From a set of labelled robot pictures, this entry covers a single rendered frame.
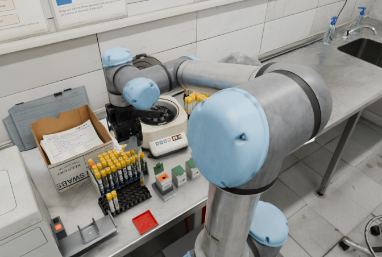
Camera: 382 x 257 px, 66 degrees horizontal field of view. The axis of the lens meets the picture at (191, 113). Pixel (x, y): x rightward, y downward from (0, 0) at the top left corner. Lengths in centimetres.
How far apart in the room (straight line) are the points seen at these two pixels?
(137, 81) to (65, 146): 69
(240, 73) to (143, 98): 25
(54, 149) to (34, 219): 52
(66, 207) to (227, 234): 76
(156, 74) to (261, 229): 43
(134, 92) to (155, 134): 58
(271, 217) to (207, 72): 38
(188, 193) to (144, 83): 58
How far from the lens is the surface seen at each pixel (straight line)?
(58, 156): 128
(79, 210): 116
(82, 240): 104
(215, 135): 36
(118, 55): 77
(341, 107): 174
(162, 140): 126
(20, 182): 90
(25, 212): 83
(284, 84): 40
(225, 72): 58
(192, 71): 67
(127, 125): 87
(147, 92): 68
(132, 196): 113
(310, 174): 254
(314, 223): 227
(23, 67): 131
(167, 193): 112
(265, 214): 76
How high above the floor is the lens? 178
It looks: 38 degrees down
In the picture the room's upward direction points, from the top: 1 degrees clockwise
